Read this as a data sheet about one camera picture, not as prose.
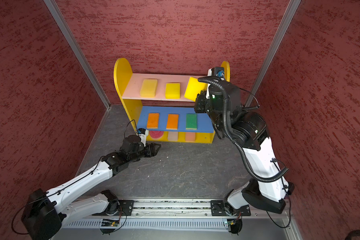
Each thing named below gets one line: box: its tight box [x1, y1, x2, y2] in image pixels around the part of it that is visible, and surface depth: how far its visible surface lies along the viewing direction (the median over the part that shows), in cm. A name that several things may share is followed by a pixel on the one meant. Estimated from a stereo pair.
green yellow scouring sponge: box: [185, 113, 198, 130], surface depth 93 cm
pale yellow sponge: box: [140, 79, 158, 98], surface depth 72 cm
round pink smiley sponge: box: [149, 131, 164, 139], surface depth 100 cm
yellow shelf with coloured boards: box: [114, 57, 216, 144], surface depth 91 cm
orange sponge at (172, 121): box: [166, 113, 179, 130], surface depth 93 cm
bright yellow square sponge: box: [184, 76, 208, 102], surface depth 56 cm
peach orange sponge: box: [185, 132, 197, 142], surface depth 102 cm
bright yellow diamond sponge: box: [165, 82, 181, 100], surface depth 70 cm
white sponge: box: [168, 131, 178, 141], surface depth 102 cm
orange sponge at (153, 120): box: [146, 112, 160, 129], surface depth 94 cm
